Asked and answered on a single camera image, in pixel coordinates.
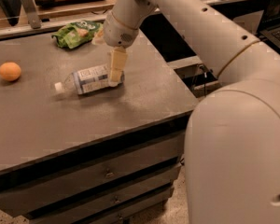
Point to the green snack bag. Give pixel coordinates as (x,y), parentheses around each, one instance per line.
(75,34)

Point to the metal railing frame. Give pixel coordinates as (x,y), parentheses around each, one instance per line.
(53,18)

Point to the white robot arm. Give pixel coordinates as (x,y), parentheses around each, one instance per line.
(232,141)

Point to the orange fruit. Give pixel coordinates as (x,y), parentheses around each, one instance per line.
(10,71)

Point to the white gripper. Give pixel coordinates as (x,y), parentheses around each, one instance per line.
(118,32)

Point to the grey drawer cabinet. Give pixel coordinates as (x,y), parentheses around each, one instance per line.
(88,159)

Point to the clear plastic bottle blue label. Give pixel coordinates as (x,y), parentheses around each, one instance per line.
(86,80)

